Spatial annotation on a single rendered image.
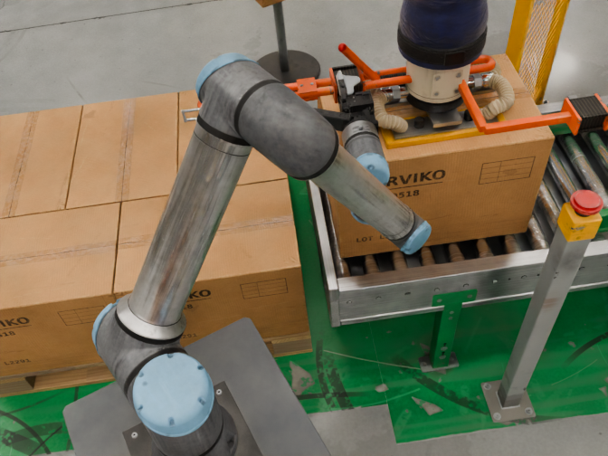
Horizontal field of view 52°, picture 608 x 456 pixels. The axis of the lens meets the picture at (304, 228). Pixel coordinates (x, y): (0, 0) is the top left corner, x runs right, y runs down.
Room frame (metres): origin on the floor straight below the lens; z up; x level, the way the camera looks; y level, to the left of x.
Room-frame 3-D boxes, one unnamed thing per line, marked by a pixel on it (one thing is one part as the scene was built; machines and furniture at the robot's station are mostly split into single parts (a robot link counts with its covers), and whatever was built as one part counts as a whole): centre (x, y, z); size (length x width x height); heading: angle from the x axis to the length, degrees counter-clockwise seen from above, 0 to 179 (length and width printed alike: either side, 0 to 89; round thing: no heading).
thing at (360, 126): (1.17, -0.16, 1.08); 0.09 x 0.05 x 0.10; 92
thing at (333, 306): (1.39, -0.05, 0.48); 0.70 x 0.03 x 0.15; 2
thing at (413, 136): (1.31, -0.42, 0.97); 0.34 x 0.10 x 0.05; 93
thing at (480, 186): (1.41, -0.39, 0.75); 0.60 x 0.40 x 0.40; 92
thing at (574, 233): (0.92, -0.65, 0.50); 0.07 x 0.07 x 1.00; 2
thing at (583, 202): (0.92, -0.65, 1.02); 0.07 x 0.07 x 0.04
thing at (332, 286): (1.39, -0.05, 0.58); 0.70 x 0.03 x 0.06; 2
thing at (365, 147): (1.08, -0.17, 1.07); 0.12 x 0.09 x 0.10; 2
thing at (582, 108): (1.16, -0.72, 1.08); 0.09 x 0.08 x 0.05; 3
